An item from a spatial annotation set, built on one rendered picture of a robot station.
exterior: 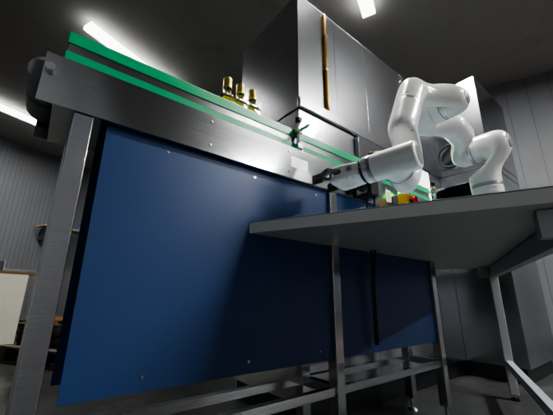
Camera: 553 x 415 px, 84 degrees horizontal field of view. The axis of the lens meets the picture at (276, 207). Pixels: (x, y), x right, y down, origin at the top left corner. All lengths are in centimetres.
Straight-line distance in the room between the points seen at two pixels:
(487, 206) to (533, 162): 404
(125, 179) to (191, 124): 24
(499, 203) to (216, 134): 73
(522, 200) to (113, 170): 90
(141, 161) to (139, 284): 30
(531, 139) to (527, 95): 61
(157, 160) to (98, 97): 19
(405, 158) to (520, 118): 418
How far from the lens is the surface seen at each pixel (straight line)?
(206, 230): 87
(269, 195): 101
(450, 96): 128
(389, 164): 92
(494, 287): 229
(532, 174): 477
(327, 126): 186
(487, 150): 161
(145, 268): 80
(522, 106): 513
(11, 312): 403
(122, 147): 85
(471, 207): 79
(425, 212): 79
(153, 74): 98
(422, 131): 138
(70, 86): 87
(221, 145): 94
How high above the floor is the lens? 53
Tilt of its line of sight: 16 degrees up
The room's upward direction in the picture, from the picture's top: 1 degrees clockwise
